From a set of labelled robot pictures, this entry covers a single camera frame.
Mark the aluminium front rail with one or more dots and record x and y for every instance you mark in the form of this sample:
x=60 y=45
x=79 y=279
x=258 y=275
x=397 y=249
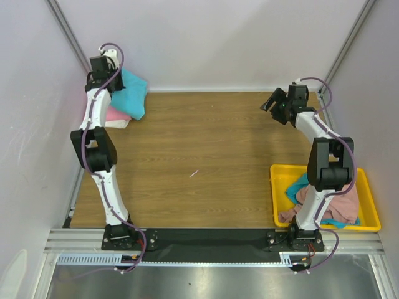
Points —
x=89 y=241

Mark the left aluminium frame post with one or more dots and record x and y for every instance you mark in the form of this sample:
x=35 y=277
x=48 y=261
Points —
x=66 y=29

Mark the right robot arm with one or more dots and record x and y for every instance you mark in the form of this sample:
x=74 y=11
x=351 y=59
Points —
x=331 y=167

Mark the folded pink t shirt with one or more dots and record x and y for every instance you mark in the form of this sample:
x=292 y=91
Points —
x=116 y=115

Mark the dusty pink t shirt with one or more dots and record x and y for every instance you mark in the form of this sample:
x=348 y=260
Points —
x=343 y=205

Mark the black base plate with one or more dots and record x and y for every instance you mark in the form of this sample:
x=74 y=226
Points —
x=225 y=240

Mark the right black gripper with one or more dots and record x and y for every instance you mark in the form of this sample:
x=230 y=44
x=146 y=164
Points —
x=278 y=109

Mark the aluminium frame post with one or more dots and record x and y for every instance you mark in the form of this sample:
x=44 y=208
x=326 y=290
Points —
x=66 y=29
x=354 y=31

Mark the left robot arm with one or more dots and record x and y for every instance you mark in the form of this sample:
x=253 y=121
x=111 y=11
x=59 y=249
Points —
x=97 y=153

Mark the folded white t shirt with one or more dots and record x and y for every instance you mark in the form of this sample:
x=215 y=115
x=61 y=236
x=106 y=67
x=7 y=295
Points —
x=118 y=124

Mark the yellow plastic bin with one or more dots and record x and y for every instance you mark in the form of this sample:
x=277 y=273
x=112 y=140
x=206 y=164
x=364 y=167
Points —
x=288 y=180

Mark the white cable duct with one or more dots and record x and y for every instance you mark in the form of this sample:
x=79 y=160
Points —
x=215 y=259

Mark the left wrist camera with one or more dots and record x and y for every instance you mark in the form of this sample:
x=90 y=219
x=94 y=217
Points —
x=109 y=60

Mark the right aluminium frame post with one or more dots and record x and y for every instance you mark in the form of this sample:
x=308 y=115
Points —
x=354 y=31

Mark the turquoise t shirt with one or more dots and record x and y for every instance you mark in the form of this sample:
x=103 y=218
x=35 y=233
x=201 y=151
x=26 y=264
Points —
x=131 y=100
x=296 y=187

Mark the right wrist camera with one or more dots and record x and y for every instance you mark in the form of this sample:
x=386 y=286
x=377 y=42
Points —
x=297 y=82

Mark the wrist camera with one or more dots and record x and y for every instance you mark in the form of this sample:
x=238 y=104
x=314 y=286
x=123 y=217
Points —
x=297 y=82
x=109 y=60

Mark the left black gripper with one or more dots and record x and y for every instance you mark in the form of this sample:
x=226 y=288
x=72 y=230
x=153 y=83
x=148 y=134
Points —
x=120 y=85

